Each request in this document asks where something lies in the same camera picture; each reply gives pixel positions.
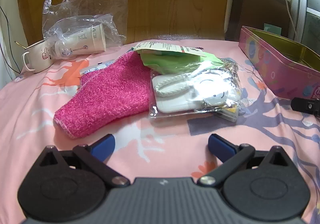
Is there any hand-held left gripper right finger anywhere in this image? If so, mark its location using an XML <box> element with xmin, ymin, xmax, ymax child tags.
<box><xmin>197</xmin><ymin>134</ymin><xmax>290</xmax><ymax>187</ymax></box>

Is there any paper cup in plastic wrap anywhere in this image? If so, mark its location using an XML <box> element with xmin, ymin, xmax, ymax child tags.
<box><xmin>44</xmin><ymin>14</ymin><xmax>127</xmax><ymax>60</ymax></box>

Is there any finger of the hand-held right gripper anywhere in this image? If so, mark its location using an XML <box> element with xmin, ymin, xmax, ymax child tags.
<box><xmin>291</xmin><ymin>97</ymin><xmax>320</xmax><ymax>117</ymax></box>

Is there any white mug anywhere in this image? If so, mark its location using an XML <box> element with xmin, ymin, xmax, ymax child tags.
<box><xmin>22</xmin><ymin>41</ymin><xmax>54</xmax><ymax>74</ymax></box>

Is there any teal card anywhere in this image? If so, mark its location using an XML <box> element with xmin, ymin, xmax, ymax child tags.
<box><xmin>264</xmin><ymin>23</ymin><xmax>282</xmax><ymax>35</ymax></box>

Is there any pink tin box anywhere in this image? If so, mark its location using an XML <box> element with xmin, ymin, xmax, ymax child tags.
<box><xmin>237</xmin><ymin>26</ymin><xmax>320</xmax><ymax>100</ymax></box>

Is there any blue and white tissue packet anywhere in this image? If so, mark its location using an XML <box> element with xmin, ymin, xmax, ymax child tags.
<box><xmin>79</xmin><ymin>60</ymin><xmax>115</xmax><ymax>74</ymax></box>

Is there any black cable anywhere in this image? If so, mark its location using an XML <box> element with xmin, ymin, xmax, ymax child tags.
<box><xmin>0</xmin><ymin>6</ymin><xmax>20</xmax><ymax>74</ymax></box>

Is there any white paper cup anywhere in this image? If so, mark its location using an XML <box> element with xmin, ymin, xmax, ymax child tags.
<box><xmin>72</xmin><ymin>23</ymin><xmax>107</xmax><ymax>53</ymax></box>

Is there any clear pouch with white items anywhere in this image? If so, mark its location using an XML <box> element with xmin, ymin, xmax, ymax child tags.
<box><xmin>149</xmin><ymin>57</ymin><xmax>247</xmax><ymax>123</ymax></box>

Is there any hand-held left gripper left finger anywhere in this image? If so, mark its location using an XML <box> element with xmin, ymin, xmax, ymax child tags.
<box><xmin>37</xmin><ymin>134</ymin><xmax>130</xmax><ymax>187</ymax></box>

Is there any green packet with white label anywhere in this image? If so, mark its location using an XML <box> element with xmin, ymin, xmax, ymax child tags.
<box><xmin>132</xmin><ymin>41</ymin><xmax>223</xmax><ymax>75</ymax></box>

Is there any white cable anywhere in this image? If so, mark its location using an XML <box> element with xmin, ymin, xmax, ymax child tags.
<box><xmin>274</xmin><ymin>0</ymin><xmax>300</xmax><ymax>39</ymax></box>

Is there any wooden headboard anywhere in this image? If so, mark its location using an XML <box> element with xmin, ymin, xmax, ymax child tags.
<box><xmin>15</xmin><ymin>0</ymin><xmax>229</xmax><ymax>44</ymax></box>

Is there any pink knitted bath mitt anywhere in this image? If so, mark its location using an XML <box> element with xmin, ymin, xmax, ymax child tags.
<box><xmin>54</xmin><ymin>52</ymin><xmax>157</xmax><ymax>139</ymax></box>

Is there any metal window frame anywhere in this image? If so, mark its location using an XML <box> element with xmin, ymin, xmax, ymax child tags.
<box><xmin>292</xmin><ymin>0</ymin><xmax>320</xmax><ymax>42</ymax></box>

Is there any bubble wrap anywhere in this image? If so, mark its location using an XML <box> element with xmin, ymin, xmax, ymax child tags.
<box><xmin>157</xmin><ymin>34</ymin><xmax>200</xmax><ymax>41</ymax></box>

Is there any large clear plastic bag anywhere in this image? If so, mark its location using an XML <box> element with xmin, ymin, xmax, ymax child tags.
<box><xmin>42</xmin><ymin>0</ymin><xmax>128</xmax><ymax>47</ymax></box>

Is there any pink printed bed sheet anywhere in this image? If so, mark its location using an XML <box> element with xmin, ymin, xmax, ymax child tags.
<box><xmin>0</xmin><ymin>38</ymin><xmax>320</xmax><ymax>224</ymax></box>

